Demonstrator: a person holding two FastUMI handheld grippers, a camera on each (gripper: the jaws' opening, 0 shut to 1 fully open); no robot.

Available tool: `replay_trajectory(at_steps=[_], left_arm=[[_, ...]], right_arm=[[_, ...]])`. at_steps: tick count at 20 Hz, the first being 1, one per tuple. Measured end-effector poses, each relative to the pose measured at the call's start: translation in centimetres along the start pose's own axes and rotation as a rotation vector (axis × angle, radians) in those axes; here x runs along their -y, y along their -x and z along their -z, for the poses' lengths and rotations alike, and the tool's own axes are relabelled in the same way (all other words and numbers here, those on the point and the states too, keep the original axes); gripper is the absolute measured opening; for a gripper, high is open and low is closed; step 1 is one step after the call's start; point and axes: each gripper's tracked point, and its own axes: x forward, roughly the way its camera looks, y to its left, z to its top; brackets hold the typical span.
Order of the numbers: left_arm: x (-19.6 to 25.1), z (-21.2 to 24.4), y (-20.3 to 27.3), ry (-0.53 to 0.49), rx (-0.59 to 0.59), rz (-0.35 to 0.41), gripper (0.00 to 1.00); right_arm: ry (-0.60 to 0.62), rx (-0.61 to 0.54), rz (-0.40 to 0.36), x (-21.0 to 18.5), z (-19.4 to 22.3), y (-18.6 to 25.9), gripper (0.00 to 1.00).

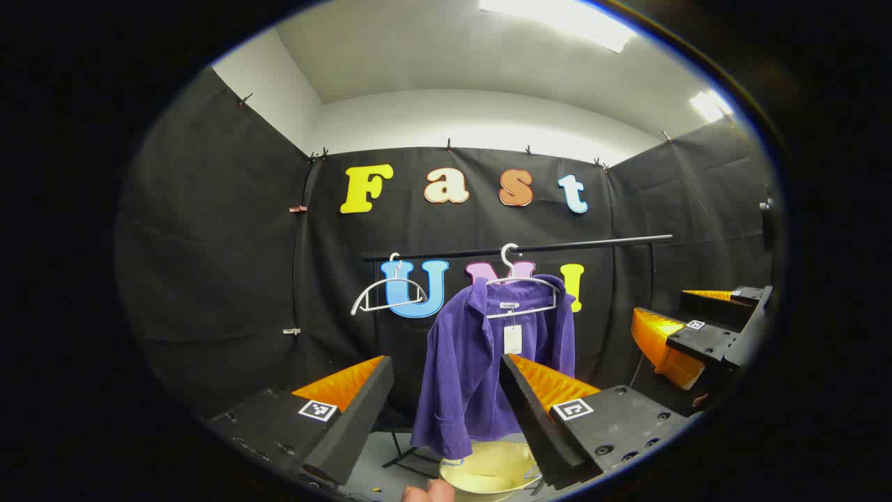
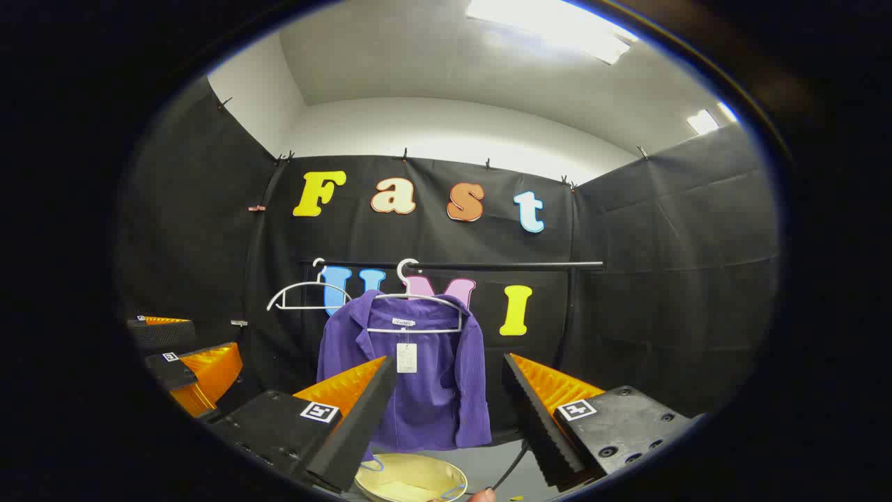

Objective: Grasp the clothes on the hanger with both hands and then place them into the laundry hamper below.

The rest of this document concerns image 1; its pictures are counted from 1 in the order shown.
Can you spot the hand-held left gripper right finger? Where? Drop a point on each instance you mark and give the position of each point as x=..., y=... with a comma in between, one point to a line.
x=533, y=418

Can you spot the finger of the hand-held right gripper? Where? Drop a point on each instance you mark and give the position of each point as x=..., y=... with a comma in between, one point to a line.
x=700, y=339
x=718, y=307

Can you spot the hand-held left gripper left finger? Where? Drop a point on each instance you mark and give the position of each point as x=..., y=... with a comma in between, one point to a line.
x=362, y=411

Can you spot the beige laundry hamper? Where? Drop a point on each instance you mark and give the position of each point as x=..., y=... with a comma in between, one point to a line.
x=488, y=467

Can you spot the white clothes hanger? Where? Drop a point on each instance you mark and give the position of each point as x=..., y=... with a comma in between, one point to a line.
x=397, y=281
x=511, y=254

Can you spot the black clothes rack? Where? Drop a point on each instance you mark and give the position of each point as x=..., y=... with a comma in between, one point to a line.
x=592, y=243

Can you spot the white paper garment tag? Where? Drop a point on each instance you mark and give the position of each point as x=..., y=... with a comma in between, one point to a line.
x=513, y=339

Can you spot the black backdrop cloth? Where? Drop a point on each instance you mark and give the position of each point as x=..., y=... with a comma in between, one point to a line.
x=223, y=265

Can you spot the small ceiling light panel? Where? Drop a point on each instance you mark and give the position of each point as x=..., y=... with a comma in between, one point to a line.
x=709, y=104

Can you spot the long ceiling light panel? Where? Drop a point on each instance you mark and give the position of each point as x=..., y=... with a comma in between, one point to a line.
x=557, y=17

